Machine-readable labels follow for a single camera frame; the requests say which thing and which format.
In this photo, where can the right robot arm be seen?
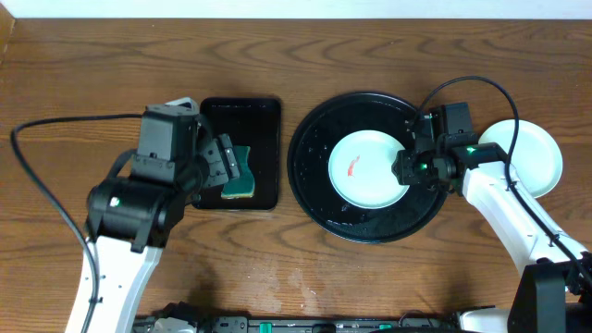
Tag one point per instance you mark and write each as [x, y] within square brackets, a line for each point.
[554, 293]

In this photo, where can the black round tray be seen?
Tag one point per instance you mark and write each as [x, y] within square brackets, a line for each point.
[307, 164]

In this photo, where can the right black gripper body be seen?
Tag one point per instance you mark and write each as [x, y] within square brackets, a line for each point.
[419, 169]

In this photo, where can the black rectangular tray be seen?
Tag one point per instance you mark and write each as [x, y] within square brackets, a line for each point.
[253, 122]

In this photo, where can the light blue plate top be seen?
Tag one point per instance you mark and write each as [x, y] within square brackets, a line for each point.
[359, 169]

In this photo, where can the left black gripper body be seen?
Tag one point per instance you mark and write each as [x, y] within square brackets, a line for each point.
[222, 160]

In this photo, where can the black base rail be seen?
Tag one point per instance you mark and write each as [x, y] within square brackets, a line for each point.
[181, 317]

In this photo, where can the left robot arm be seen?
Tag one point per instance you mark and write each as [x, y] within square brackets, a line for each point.
[132, 211]

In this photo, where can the green yellow sponge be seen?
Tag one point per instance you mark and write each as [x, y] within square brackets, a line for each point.
[242, 187]

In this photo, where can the light green plate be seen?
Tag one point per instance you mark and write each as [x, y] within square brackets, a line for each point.
[536, 156]

